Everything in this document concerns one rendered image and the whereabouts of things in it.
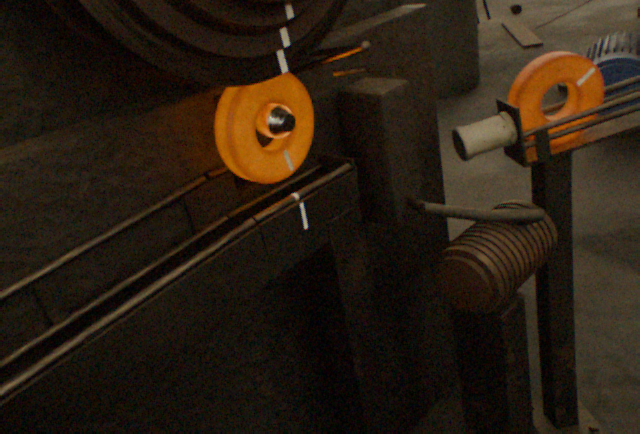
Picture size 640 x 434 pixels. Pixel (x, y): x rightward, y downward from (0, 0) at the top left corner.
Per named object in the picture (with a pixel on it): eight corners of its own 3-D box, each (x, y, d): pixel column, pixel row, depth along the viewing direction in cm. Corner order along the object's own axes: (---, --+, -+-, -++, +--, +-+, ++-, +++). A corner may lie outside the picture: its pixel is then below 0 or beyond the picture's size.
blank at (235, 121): (193, 104, 77) (209, 107, 75) (276, 46, 85) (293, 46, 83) (241, 202, 86) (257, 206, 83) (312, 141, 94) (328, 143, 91)
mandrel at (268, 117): (226, 101, 94) (218, 129, 94) (203, 92, 91) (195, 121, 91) (305, 111, 82) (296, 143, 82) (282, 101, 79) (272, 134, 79)
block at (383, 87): (351, 218, 111) (329, 89, 101) (379, 200, 116) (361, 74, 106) (399, 231, 104) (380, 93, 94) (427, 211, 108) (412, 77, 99)
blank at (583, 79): (541, 158, 112) (551, 164, 109) (487, 103, 105) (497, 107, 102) (610, 91, 109) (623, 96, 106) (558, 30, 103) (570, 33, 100)
